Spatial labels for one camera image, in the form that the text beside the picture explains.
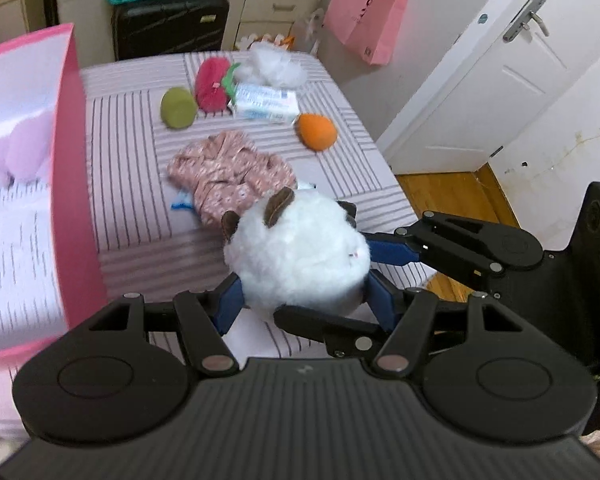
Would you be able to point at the pink plush strawberry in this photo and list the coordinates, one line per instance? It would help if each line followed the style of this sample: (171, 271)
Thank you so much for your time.
(210, 82)

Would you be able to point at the white plush toy brown ears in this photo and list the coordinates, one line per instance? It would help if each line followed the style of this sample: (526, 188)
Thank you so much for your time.
(295, 255)

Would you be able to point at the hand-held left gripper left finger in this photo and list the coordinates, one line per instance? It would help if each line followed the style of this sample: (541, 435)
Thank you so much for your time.
(227, 305)

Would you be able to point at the orange round plush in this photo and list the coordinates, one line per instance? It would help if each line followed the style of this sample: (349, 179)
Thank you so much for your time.
(317, 132)

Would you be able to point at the colourful gift bag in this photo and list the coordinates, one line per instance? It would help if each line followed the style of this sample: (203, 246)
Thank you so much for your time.
(267, 41)

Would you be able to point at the pink shopping bag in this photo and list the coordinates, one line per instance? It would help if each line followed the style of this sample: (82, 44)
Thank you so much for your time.
(365, 15)

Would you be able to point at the black suitcase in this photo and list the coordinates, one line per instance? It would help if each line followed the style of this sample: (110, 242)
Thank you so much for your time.
(170, 25)

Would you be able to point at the green round plush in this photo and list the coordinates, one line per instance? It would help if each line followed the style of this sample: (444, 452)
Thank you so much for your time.
(177, 107)

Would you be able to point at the white door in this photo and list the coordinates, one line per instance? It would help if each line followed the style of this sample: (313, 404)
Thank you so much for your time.
(480, 85)

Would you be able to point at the pink floral garment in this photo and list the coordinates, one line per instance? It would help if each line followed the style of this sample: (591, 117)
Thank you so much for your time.
(230, 170)

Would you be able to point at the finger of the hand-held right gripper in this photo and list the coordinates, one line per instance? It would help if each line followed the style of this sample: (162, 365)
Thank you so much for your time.
(395, 251)
(320, 322)

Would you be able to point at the pink storage box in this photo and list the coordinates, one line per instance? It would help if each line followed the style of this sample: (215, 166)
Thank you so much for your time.
(75, 185)

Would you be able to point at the white tissue pack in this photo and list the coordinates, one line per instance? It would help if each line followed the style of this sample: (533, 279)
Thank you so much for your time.
(265, 102)

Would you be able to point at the pale lilac soft item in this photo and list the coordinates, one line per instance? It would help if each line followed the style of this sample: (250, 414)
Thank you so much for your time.
(20, 152)

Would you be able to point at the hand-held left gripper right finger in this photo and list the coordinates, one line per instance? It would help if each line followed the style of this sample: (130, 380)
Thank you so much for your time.
(382, 305)

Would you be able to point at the blue cloth piece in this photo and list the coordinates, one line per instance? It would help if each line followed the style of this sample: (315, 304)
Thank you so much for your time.
(182, 204)

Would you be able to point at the striped bed sheet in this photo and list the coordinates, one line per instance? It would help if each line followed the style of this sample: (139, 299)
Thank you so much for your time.
(130, 160)

